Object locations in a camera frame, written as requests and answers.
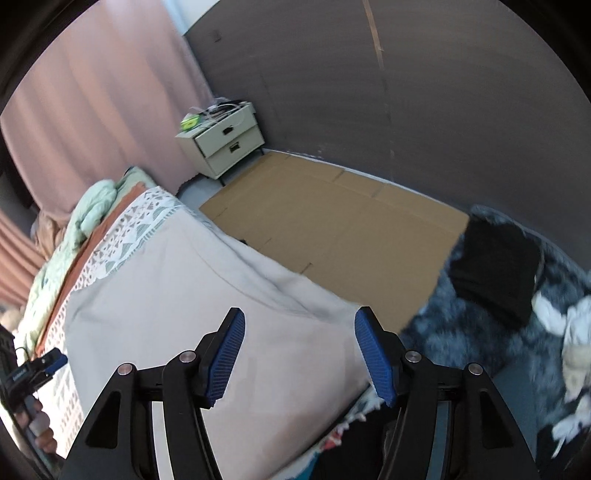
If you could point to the pink curtain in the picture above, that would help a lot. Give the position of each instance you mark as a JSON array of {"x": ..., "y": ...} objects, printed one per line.
[
  {"x": 18, "y": 263},
  {"x": 92, "y": 92}
]

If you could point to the light green duvet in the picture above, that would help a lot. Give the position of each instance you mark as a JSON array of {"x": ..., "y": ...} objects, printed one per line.
[{"x": 92, "y": 207}]

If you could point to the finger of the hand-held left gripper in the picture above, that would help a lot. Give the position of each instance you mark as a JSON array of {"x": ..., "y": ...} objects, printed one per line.
[{"x": 51, "y": 361}]

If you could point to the dark furry rug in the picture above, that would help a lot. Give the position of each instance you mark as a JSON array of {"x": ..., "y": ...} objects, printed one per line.
[{"x": 438, "y": 341}]

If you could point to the person's left hand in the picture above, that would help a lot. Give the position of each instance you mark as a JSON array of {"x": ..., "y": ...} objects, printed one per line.
[{"x": 44, "y": 434}]

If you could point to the flat cardboard sheet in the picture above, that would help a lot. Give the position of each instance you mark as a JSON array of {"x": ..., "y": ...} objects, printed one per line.
[{"x": 346, "y": 221}]

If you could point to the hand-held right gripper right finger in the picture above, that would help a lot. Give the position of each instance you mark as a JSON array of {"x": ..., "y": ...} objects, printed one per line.
[{"x": 374, "y": 355}]

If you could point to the small green item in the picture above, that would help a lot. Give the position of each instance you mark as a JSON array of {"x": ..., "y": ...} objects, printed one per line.
[{"x": 190, "y": 122}]

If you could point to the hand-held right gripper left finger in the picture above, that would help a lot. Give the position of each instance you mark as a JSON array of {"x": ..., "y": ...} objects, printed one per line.
[{"x": 226, "y": 355}]

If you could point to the colourful patterned bedsheet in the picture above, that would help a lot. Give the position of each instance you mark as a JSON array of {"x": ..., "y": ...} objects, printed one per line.
[{"x": 330, "y": 438}]

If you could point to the beige jacket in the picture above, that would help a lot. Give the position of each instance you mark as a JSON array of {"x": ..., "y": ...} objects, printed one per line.
[{"x": 184, "y": 286}]

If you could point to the white patterned blanket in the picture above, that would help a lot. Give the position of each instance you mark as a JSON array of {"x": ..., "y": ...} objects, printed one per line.
[{"x": 134, "y": 226}]

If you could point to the white nightstand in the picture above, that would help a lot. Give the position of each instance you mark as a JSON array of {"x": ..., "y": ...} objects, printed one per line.
[{"x": 226, "y": 138}]

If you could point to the black cloth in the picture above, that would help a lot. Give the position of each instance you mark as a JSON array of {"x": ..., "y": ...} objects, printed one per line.
[{"x": 494, "y": 267}]

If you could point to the white clothing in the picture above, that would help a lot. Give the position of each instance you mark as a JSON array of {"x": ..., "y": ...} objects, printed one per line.
[{"x": 577, "y": 323}]

